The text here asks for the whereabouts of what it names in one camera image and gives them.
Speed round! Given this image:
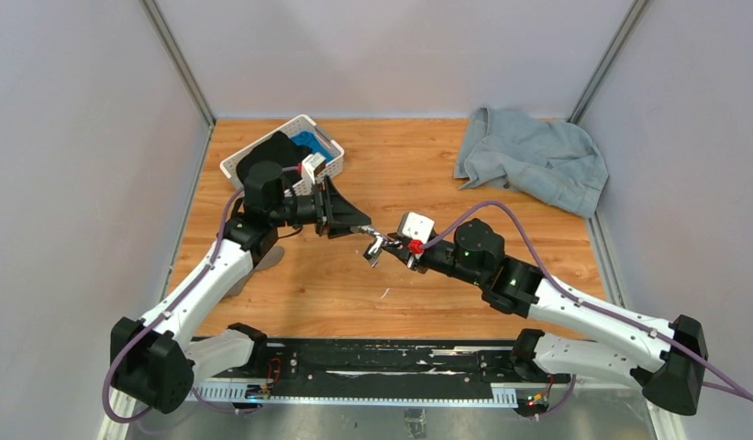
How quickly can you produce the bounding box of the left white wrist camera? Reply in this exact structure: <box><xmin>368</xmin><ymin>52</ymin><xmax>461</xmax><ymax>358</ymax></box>
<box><xmin>298</xmin><ymin>153</ymin><xmax>327</xmax><ymax>187</ymax></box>

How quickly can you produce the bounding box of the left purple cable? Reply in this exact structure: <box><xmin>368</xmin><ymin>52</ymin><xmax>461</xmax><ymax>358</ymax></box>
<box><xmin>102</xmin><ymin>166</ymin><xmax>305</xmax><ymax>425</ymax></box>

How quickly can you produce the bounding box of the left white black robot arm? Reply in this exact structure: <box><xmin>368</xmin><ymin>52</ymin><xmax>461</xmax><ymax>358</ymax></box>
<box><xmin>102</xmin><ymin>161</ymin><xmax>371</xmax><ymax>424</ymax></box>

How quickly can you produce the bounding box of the blue cloth in basket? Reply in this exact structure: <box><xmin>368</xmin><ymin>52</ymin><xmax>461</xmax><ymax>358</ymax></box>
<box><xmin>291</xmin><ymin>130</ymin><xmax>334</xmax><ymax>162</ymax></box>

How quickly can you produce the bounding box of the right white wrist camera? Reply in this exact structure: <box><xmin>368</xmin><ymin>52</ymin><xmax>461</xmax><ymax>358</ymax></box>
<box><xmin>396</xmin><ymin>211</ymin><xmax>435</xmax><ymax>244</ymax></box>

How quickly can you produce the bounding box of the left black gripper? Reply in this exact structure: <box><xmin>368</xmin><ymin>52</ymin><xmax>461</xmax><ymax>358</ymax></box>
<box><xmin>271</xmin><ymin>177</ymin><xmax>372</xmax><ymax>241</ymax></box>

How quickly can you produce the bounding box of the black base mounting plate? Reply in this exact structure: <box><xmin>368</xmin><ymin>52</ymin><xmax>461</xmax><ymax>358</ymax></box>
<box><xmin>208</xmin><ymin>337</ymin><xmax>571</xmax><ymax>402</ymax></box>

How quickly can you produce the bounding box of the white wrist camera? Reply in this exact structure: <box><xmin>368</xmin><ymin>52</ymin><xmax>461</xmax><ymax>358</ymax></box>
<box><xmin>396</xmin><ymin>211</ymin><xmax>435</xmax><ymax>244</ymax></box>
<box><xmin>298</xmin><ymin>153</ymin><xmax>327</xmax><ymax>187</ymax></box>

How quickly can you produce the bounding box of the grey-blue denim garment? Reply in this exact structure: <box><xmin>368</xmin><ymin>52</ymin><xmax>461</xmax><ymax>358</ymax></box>
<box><xmin>452</xmin><ymin>106</ymin><xmax>609</xmax><ymax>219</ymax></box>

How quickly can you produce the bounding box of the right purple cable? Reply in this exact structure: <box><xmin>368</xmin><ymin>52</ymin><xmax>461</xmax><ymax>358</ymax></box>
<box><xmin>422</xmin><ymin>200</ymin><xmax>753</xmax><ymax>422</ymax></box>

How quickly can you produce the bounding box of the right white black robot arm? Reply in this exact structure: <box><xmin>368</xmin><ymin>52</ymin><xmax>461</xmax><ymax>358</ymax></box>
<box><xmin>395</xmin><ymin>212</ymin><xmax>708</xmax><ymax>416</ymax></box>

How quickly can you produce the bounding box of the chrome water faucet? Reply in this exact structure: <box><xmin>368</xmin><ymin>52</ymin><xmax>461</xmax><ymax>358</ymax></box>
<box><xmin>359</xmin><ymin>225</ymin><xmax>404</xmax><ymax>268</ymax></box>

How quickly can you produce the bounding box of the black cloth in basket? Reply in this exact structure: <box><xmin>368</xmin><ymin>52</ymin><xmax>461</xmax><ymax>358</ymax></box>
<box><xmin>236</xmin><ymin>131</ymin><xmax>312</xmax><ymax>183</ymax></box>

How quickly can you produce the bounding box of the purple cable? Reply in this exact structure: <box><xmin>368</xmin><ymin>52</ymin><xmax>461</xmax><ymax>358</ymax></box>
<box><xmin>422</xmin><ymin>200</ymin><xmax>753</xmax><ymax>422</ymax></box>
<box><xmin>102</xmin><ymin>166</ymin><xmax>305</xmax><ymax>425</ymax></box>

